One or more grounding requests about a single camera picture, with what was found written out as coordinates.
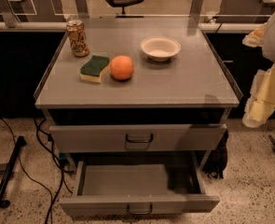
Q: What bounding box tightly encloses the black floor cable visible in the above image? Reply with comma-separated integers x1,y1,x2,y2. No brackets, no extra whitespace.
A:
0,118,75,224

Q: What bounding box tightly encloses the grey top drawer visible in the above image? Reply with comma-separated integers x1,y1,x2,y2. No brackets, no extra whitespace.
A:
49,124,227,153

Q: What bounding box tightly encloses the grey metal drawer cabinet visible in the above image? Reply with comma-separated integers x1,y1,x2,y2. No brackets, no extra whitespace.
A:
35,17,241,165

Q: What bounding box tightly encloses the white bowl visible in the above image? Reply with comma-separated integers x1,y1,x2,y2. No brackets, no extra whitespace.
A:
140,36,181,62

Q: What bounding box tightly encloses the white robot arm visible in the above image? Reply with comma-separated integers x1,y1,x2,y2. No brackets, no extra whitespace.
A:
242,12,275,128

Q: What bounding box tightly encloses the grey drawer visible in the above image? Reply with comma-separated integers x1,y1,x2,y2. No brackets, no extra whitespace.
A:
60,151,219,216
49,124,227,153

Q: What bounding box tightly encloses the clear acrylic barrier panel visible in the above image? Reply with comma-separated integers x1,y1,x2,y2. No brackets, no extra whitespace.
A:
0,0,275,26

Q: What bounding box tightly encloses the orange fruit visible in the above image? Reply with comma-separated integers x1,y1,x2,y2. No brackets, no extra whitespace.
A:
110,56,134,80

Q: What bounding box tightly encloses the gold drink can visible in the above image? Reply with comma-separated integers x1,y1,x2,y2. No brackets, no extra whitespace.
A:
66,20,89,57

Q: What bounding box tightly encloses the green yellow sponge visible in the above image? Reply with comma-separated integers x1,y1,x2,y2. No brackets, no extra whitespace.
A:
80,55,110,83

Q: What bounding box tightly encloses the black floor stand bar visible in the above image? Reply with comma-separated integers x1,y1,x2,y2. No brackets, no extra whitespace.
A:
0,136,26,208

